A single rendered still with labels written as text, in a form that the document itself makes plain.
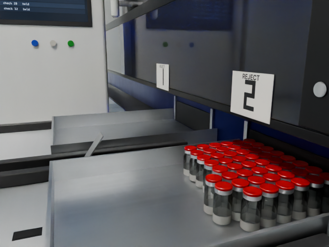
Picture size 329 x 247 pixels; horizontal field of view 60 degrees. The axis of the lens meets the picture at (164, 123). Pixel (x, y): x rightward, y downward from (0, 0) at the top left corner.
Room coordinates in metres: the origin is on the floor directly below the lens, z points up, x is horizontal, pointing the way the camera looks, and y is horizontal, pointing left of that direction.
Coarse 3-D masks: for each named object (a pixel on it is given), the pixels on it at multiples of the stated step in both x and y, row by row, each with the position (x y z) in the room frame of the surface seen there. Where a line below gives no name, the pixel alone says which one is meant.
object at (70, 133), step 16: (112, 112) 0.78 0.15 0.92; (128, 112) 0.79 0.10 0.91; (144, 112) 0.81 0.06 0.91; (160, 112) 0.83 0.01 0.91; (64, 128) 0.73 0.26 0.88; (80, 128) 0.73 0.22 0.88; (96, 128) 0.73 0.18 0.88; (112, 128) 0.73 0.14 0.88; (128, 128) 0.73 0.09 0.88; (144, 128) 0.73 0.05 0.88; (160, 128) 0.73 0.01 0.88; (176, 128) 0.73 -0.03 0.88; (64, 144) 0.49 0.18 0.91; (80, 144) 0.50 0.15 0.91; (112, 144) 0.52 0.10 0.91; (128, 144) 0.53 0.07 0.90
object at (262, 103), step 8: (240, 72) 0.40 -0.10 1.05; (248, 72) 0.38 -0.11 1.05; (232, 80) 0.42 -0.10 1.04; (240, 80) 0.40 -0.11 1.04; (256, 80) 0.37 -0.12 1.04; (264, 80) 0.35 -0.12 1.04; (272, 80) 0.34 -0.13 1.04; (232, 88) 0.41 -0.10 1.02; (240, 88) 0.40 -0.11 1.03; (248, 88) 0.38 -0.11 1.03; (256, 88) 0.36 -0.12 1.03; (264, 88) 0.35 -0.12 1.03; (272, 88) 0.34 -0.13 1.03; (232, 96) 0.41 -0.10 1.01; (240, 96) 0.39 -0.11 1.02; (256, 96) 0.36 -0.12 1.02; (264, 96) 0.35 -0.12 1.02; (232, 104) 0.41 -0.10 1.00; (240, 104) 0.39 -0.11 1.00; (248, 104) 0.38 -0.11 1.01; (256, 104) 0.36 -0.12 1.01; (264, 104) 0.35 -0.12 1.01; (240, 112) 0.39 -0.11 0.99; (248, 112) 0.38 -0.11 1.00; (256, 112) 0.36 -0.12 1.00; (264, 112) 0.35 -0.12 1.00; (264, 120) 0.35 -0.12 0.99
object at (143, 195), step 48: (192, 144) 0.49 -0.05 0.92; (48, 192) 0.31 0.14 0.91; (96, 192) 0.37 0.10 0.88; (144, 192) 0.37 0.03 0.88; (192, 192) 0.37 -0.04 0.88; (48, 240) 0.22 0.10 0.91; (96, 240) 0.26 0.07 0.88; (144, 240) 0.26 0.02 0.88; (192, 240) 0.26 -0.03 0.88; (240, 240) 0.22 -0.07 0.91; (288, 240) 0.24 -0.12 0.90
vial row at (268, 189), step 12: (204, 144) 0.45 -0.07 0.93; (216, 156) 0.39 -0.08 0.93; (228, 168) 0.35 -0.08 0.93; (240, 168) 0.35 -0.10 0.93; (252, 180) 0.31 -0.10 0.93; (264, 180) 0.31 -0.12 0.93; (264, 192) 0.29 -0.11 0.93; (276, 192) 0.29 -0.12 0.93; (264, 204) 0.29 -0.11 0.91; (276, 204) 0.29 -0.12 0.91; (264, 216) 0.29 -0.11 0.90; (276, 216) 0.29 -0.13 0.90
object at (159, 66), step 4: (160, 64) 0.71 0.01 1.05; (164, 64) 0.68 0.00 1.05; (160, 68) 0.71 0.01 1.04; (164, 68) 0.68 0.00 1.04; (168, 68) 0.66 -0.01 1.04; (160, 72) 0.71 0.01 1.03; (164, 72) 0.68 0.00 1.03; (168, 72) 0.66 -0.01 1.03; (160, 76) 0.71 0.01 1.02; (164, 76) 0.68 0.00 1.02; (168, 76) 0.66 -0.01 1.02; (160, 80) 0.71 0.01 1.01; (164, 80) 0.68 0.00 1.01; (168, 80) 0.66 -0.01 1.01; (160, 84) 0.71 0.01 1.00; (164, 84) 0.68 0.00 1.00; (168, 84) 0.66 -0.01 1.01; (164, 88) 0.68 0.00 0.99; (168, 88) 0.66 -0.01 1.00
